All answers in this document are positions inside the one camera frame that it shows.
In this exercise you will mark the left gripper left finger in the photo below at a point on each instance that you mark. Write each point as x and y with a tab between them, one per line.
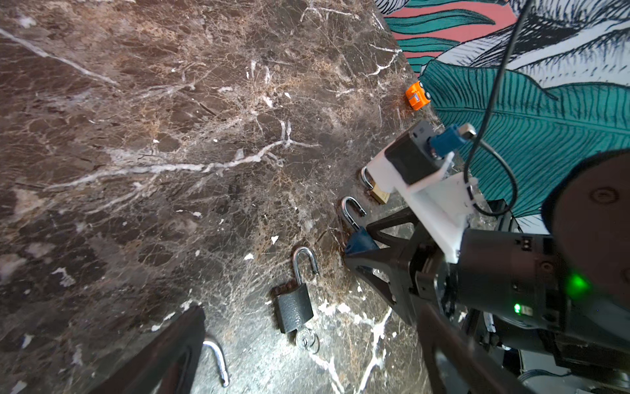
168	364

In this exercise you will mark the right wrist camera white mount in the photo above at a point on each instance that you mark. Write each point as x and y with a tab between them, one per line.
416	165

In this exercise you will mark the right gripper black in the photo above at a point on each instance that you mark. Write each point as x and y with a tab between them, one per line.
419	276

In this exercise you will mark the orange toy car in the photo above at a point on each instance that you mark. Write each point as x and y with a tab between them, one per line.
417	96

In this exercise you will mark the brass padlock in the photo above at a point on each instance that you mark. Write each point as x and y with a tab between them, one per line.
373	189

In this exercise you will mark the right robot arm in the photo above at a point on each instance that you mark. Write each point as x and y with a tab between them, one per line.
565	293

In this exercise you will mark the black padlock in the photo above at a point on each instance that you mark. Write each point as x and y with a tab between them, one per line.
294	309

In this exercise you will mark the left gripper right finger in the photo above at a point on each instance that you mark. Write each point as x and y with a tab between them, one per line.
448	353

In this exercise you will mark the blue padlock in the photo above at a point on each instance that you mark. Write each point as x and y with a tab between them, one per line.
215	346
357	229

